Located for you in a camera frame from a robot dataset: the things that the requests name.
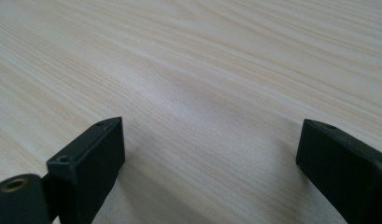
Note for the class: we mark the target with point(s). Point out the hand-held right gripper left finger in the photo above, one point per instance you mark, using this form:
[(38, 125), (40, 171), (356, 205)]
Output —
[(89, 161)]

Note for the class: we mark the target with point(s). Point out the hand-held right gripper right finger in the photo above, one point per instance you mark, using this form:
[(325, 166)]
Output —
[(344, 168)]

